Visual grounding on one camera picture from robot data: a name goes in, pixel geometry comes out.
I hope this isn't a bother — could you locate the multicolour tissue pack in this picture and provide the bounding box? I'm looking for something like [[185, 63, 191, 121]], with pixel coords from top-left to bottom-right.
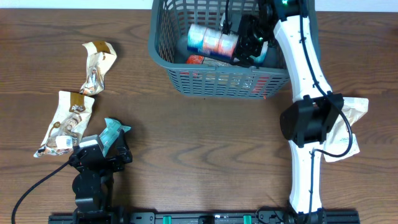
[[186, 23, 269, 65]]

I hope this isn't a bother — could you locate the orange spaghetti packet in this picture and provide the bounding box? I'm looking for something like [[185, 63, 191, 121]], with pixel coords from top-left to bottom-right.
[[180, 54, 271, 96]]

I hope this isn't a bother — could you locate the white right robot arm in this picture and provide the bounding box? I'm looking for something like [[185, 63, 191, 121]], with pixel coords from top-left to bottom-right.
[[232, 1, 344, 223]]

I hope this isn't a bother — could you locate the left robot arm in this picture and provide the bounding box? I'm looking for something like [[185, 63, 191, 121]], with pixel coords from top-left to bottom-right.
[[70, 130, 132, 224]]

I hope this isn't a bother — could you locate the teal snack packet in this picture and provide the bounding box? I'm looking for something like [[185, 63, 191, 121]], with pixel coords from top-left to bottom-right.
[[99, 118, 131, 157]]

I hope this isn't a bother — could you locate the beige brown snack bag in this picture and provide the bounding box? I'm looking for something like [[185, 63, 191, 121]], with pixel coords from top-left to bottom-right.
[[34, 91, 95, 157]]

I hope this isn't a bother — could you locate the grey plastic basket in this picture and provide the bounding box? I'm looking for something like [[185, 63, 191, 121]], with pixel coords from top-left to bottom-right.
[[148, 1, 320, 98]]

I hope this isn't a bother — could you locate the crumpled beige snack bag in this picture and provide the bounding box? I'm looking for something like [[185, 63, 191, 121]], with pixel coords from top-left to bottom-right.
[[80, 40, 117, 96]]

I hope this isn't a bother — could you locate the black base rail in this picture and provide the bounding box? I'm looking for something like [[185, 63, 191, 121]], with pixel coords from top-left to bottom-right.
[[48, 210, 361, 224]]

